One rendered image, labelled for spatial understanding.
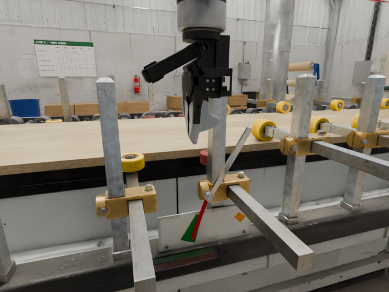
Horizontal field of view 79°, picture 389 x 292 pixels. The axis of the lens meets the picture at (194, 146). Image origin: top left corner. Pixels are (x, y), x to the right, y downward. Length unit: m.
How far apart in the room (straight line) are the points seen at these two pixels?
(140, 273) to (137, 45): 7.55
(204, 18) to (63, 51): 7.29
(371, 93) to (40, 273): 0.99
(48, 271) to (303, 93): 0.75
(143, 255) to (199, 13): 0.40
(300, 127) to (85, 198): 0.67
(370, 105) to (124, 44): 7.25
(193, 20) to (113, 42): 7.29
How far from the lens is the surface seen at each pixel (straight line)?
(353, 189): 0.94
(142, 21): 7.97
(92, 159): 0.77
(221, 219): 0.67
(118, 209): 0.59
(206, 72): 0.45
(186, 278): 0.80
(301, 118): 0.70
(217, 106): 0.57
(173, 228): 0.64
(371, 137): 0.90
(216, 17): 0.46
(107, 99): 0.52
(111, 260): 0.67
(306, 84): 0.69
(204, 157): 0.72
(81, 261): 0.70
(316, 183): 1.15
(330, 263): 1.54
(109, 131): 0.53
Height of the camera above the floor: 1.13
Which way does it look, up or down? 16 degrees down
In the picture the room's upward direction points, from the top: straight up
